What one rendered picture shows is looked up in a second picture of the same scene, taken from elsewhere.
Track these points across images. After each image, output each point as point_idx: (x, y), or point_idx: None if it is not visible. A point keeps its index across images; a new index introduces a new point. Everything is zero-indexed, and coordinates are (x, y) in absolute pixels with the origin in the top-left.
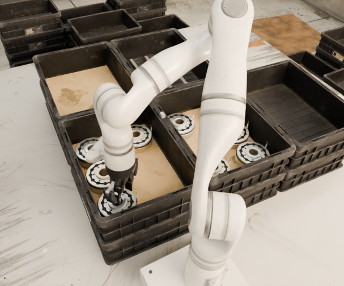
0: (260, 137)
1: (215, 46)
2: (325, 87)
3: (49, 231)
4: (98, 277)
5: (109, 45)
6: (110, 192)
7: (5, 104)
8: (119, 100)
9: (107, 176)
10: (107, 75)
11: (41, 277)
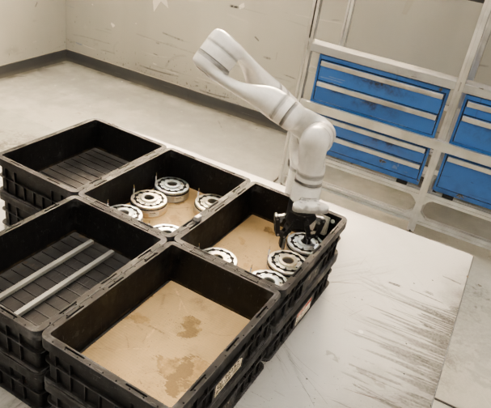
0: (143, 184)
1: (256, 65)
2: (49, 135)
3: (344, 339)
4: (340, 287)
5: (57, 325)
6: (322, 215)
7: None
8: (326, 119)
9: (290, 255)
10: (91, 356)
11: (378, 320)
